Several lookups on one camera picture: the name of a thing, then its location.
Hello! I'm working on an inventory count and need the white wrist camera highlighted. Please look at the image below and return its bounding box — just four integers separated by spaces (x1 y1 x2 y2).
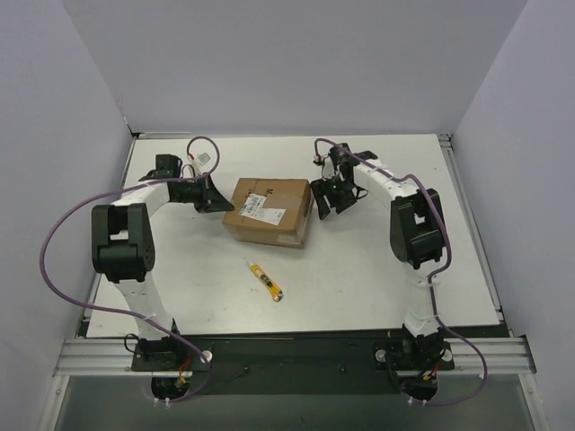
187 153 211 175
314 154 334 180

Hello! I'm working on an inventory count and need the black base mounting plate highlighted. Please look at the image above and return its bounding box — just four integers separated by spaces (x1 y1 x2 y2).
130 330 455 399

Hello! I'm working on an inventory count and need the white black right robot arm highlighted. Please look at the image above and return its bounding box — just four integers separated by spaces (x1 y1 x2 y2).
311 137 453 339

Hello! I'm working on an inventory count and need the brown cardboard express box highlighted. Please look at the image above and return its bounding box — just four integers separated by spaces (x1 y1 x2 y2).
223 178 314 248

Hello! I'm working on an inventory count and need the yellow utility knife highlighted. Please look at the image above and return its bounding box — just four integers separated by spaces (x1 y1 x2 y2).
247 261 284 303

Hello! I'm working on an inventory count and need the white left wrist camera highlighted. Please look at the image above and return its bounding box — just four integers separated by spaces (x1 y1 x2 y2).
187 153 211 175

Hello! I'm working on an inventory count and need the aluminium front rail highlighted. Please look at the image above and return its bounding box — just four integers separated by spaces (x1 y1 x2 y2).
54 338 536 376

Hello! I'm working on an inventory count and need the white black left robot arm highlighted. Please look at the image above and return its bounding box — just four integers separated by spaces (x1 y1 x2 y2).
91 154 234 370

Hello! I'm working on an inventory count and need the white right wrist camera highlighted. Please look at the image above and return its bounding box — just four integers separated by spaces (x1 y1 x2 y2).
314 154 334 180

